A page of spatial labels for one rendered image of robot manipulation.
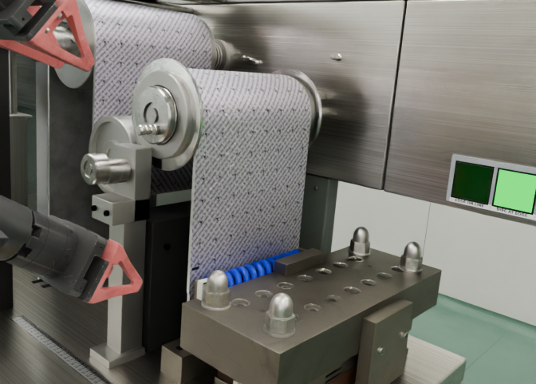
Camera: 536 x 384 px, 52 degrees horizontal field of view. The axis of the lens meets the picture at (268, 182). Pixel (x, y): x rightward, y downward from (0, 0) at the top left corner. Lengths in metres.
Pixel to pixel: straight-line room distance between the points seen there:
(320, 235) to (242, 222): 0.24
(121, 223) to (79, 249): 0.16
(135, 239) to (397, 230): 2.93
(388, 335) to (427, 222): 2.75
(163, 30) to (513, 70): 0.55
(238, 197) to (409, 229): 2.84
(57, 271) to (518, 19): 0.65
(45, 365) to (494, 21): 0.77
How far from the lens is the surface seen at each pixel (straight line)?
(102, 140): 0.87
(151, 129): 0.71
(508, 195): 0.82
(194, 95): 0.69
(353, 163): 0.93
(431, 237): 3.50
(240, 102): 0.75
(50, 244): 0.59
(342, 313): 0.71
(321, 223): 0.99
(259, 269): 0.80
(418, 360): 0.91
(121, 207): 0.74
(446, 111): 0.85
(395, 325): 0.77
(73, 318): 0.97
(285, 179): 0.84
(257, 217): 0.81
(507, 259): 3.36
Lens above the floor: 1.32
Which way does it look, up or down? 12 degrees down
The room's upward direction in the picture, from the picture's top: 5 degrees clockwise
